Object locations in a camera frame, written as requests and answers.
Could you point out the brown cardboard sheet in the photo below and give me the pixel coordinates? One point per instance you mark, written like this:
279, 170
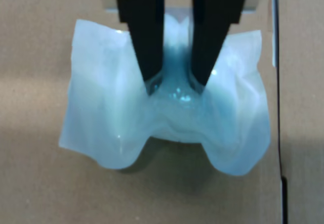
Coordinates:
306, 82
33, 82

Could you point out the white cotton packet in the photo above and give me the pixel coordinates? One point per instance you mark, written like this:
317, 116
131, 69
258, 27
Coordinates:
101, 95

